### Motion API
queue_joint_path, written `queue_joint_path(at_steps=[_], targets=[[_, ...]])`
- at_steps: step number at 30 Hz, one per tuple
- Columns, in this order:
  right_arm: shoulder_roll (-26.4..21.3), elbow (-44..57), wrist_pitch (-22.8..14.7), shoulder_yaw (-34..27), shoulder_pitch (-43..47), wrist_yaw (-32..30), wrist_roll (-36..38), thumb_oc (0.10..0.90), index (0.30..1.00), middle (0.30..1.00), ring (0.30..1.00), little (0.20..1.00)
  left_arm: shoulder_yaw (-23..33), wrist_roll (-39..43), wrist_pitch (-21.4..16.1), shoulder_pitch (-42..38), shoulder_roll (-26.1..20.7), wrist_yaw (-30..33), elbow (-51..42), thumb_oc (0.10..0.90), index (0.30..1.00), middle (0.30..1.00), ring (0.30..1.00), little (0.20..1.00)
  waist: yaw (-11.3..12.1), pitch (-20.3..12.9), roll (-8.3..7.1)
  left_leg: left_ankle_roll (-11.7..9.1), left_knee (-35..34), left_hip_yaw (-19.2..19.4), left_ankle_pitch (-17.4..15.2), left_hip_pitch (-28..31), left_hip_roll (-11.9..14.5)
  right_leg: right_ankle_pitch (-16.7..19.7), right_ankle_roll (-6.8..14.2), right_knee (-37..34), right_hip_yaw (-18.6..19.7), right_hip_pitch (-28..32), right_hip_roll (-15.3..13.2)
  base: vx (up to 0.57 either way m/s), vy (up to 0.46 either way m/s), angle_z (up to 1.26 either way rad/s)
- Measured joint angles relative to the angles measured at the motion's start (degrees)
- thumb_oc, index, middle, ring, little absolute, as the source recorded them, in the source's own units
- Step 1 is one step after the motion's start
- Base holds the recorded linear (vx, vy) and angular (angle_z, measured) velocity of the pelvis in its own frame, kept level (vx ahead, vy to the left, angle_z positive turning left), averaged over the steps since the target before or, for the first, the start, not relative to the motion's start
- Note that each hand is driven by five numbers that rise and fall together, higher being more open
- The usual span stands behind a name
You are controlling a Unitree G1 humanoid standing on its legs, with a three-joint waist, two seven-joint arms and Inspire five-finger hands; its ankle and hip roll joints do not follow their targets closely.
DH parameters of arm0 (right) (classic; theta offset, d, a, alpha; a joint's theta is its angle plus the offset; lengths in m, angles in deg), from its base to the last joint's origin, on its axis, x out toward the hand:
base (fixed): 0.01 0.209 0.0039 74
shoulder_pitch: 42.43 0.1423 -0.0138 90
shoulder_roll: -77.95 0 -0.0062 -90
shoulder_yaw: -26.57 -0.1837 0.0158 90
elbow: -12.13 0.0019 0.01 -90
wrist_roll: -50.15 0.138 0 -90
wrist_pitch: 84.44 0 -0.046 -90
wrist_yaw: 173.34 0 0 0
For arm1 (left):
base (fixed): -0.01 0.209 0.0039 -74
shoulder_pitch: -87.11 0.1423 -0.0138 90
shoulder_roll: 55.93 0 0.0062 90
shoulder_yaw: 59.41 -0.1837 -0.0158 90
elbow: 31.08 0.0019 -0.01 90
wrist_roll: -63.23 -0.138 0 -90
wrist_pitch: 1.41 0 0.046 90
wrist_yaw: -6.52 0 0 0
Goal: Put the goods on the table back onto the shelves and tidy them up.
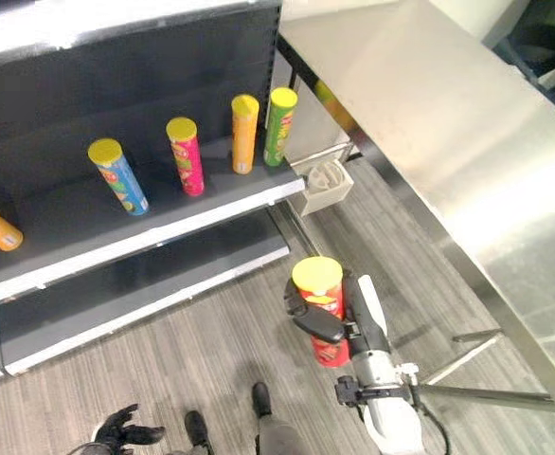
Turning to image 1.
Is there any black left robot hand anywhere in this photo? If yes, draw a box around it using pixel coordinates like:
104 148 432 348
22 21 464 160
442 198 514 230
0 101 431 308
91 403 166 454

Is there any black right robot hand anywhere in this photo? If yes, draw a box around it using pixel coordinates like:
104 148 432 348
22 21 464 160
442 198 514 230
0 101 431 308
283 273 391 355

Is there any red chips can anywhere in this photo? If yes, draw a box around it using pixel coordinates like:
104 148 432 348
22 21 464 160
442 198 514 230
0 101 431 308
291 256 352 369

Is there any white square box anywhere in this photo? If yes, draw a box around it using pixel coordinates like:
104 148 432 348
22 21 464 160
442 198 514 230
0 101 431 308
297 158 355 217

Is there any stainless steel table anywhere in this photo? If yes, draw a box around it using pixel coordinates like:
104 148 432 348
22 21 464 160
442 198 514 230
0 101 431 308
275 0 555 435

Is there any green chips can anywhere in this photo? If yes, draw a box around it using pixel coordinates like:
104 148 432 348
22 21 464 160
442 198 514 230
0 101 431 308
262 86 299 168

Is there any upright orange chips can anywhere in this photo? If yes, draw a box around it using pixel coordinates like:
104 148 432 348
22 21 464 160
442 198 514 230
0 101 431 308
230 94 260 175

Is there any pink chips can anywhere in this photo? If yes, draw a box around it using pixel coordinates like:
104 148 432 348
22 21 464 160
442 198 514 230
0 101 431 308
165 117 206 197

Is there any blue chips can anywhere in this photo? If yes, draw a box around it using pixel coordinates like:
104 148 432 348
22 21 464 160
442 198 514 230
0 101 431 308
87 137 150 216

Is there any dark grey store shelf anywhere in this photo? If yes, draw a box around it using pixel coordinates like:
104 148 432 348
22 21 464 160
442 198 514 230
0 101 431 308
0 0 307 390

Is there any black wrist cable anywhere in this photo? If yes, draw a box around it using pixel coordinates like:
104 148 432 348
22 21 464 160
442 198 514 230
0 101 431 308
412 383 451 455

